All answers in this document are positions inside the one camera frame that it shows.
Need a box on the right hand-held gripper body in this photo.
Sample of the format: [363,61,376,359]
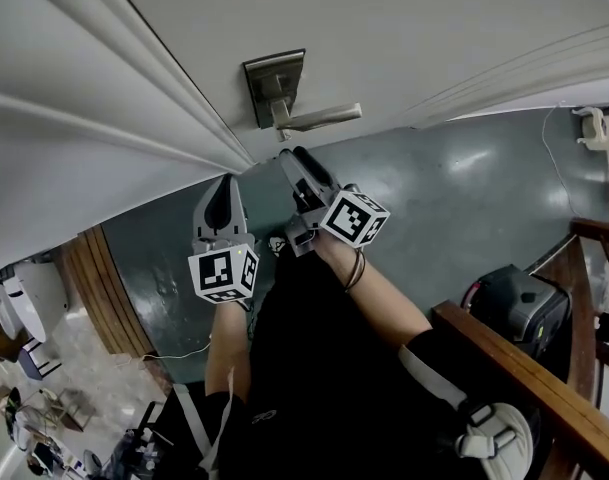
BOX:
[283,183,392,259]

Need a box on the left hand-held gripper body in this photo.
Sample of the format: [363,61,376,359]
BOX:
[187,235,261,305]

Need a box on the person's right forearm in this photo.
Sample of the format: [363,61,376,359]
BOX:
[311,230,434,352]

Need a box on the person's left forearm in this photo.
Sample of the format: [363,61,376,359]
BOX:
[203,295,255,404]

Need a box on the white shoulder pad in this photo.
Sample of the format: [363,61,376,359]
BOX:
[456,401,535,475]

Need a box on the black wrist band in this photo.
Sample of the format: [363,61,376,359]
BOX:
[343,247,368,294]

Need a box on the wooden slatted panel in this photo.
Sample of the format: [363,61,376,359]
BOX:
[58,225,158,360]

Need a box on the person's black shirt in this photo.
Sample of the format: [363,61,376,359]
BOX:
[151,247,555,480]

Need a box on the white rounded machine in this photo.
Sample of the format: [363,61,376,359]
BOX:
[0,260,71,345]

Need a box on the black equipment case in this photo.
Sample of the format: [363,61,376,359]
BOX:
[461,263,573,365]

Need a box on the dark chair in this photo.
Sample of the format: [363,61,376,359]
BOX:
[16,337,63,382]

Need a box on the small wooden stool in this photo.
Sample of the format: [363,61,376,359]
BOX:
[38,387,98,435]

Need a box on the wooden stair railing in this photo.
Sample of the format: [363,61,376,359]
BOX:
[431,217,609,480]

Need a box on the white power adapter cable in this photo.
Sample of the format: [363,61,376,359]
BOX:
[142,337,214,364]

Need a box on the metal door handle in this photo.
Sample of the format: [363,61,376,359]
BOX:
[242,47,364,143]

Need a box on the white harness strap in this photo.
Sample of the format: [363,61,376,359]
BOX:
[171,365,238,480]
[397,345,473,419]

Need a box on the thin white cable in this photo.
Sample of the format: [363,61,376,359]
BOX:
[540,102,583,219]

